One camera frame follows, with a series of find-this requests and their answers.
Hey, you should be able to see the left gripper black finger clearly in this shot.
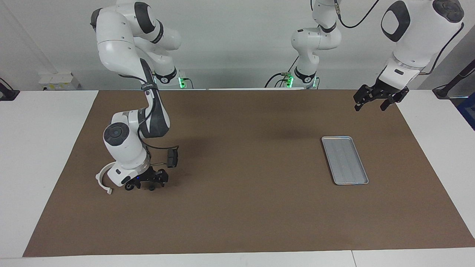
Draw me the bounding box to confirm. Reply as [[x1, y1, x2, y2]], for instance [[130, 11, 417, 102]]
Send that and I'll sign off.
[[380, 87, 410, 111], [353, 85, 375, 112]]

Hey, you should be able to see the silver metal tray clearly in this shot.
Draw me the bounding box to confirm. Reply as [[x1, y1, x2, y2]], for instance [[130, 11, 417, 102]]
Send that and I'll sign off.
[[321, 136, 369, 185]]

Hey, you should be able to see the brown table mat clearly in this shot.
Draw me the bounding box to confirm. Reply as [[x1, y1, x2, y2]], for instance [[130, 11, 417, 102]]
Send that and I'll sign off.
[[22, 89, 475, 257]]

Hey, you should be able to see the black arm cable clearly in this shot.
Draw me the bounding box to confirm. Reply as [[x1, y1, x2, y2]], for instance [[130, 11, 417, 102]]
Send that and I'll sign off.
[[333, 0, 465, 75], [119, 74, 180, 167]]

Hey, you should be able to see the black base cable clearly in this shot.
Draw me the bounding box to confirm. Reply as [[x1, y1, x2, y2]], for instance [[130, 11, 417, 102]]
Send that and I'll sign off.
[[265, 56, 299, 88]]

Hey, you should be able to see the white half ring bracket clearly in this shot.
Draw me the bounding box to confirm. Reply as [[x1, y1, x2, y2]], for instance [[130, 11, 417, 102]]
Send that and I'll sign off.
[[95, 162, 114, 195]]

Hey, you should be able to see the black clamp stand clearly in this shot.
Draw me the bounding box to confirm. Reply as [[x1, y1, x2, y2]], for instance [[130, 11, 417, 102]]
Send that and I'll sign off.
[[432, 59, 475, 99]]

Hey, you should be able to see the blue box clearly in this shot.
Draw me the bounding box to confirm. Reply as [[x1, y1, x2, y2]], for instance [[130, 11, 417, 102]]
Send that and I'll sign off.
[[457, 93, 475, 131]]

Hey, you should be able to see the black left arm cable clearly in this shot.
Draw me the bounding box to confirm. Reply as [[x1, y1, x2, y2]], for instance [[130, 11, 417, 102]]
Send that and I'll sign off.
[[333, 0, 465, 75]]

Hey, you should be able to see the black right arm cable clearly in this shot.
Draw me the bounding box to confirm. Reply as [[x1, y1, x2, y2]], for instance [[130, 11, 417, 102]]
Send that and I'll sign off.
[[119, 74, 180, 167]]

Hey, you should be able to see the white wall socket box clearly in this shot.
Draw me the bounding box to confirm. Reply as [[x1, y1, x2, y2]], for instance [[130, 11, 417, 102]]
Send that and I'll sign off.
[[39, 72, 80, 90]]

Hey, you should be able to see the black table clamp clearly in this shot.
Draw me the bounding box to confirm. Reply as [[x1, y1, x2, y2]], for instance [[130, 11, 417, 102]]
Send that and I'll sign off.
[[0, 78, 20, 101]]

